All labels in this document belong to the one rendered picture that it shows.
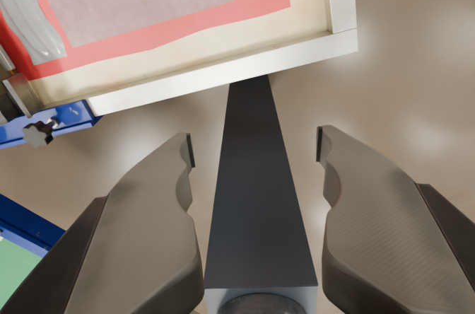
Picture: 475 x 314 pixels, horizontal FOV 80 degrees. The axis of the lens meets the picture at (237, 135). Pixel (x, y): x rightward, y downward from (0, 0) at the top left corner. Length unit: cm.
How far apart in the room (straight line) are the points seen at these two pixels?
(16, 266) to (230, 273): 72
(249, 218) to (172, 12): 40
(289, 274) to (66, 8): 57
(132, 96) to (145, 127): 121
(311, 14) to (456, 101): 152
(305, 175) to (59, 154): 155
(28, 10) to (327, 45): 50
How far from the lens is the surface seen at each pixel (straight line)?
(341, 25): 51
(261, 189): 65
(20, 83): 64
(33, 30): 63
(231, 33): 52
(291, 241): 55
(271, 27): 52
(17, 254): 105
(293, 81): 157
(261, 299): 51
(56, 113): 62
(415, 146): 200
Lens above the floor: 147
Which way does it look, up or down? 61 degrees down
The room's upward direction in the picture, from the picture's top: 178 degrees counter-clockwise
